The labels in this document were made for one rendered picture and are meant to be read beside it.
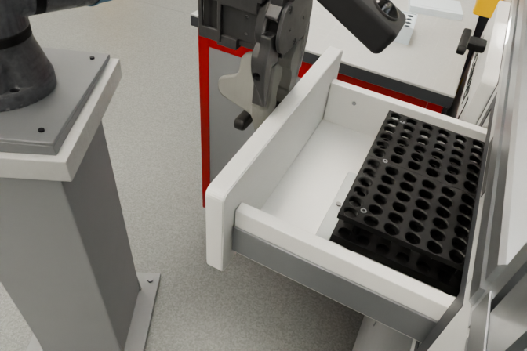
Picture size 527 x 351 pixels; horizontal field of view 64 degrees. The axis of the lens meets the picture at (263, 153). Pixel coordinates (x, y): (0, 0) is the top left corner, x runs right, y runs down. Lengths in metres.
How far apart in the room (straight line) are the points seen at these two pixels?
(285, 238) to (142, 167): 1.37
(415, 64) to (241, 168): 0.62
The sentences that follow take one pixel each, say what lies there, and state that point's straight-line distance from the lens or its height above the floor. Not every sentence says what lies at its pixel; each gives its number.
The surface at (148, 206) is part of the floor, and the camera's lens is 1.56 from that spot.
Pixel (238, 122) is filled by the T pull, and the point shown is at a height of 0.91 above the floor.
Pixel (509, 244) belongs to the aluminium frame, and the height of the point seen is 0.99.
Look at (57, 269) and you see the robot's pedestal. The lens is 0.95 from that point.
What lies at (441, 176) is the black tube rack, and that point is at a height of 0.90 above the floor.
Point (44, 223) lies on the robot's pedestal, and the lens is 0.83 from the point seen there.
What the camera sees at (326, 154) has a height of 0.84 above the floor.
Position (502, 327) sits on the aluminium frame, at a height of 0.99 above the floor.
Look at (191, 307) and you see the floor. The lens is 1.33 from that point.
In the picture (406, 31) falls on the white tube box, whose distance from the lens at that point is 0.98.
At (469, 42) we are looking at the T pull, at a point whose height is 0.91.
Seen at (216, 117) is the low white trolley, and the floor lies 0.48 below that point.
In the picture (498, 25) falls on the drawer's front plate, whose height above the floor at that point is 0.93.
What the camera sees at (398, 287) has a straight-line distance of 0.36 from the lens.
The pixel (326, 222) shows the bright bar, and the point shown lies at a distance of 0.43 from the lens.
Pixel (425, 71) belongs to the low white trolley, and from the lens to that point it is 0.91.
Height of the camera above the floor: 1.18
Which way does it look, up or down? 42 degrees down
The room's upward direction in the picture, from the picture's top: 6 degrees clockwise
